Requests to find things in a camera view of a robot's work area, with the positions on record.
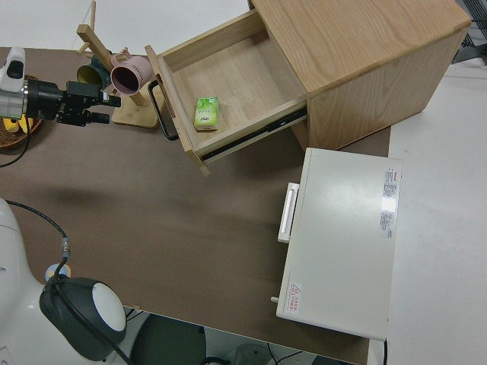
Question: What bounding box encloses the wooden mug tree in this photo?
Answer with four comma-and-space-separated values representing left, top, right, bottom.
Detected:
75, 0, 159, 130

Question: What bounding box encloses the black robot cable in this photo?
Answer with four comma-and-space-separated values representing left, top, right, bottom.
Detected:
0, 120, 132, 365

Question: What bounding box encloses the brown wicker basket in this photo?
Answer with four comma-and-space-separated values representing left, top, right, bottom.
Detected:
0, 116, 46, 150

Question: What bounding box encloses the green tissue pack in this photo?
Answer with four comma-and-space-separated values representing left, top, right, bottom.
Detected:
193, 96, 222, 133

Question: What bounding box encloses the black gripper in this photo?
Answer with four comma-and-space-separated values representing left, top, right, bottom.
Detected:
56, 80, 123, 129

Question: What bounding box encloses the wooden drawer with black handle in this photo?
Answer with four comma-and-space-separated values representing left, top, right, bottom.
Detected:
144, 8, 309, 179

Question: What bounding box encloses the white toaster oven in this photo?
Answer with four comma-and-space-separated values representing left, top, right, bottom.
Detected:
270, 147, 404, 341

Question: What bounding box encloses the light wooden cabinet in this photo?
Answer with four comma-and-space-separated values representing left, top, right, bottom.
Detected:
247, 0, 473, 151

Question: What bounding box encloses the black mesh chair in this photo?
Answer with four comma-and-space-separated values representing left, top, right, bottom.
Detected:
454, 0, 487, 65

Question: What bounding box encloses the pink mug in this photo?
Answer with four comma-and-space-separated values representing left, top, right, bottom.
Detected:
110, 53, 152, 97

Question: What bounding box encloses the teal mug yellow inside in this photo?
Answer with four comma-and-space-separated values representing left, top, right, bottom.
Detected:
76, 56, 112, 93

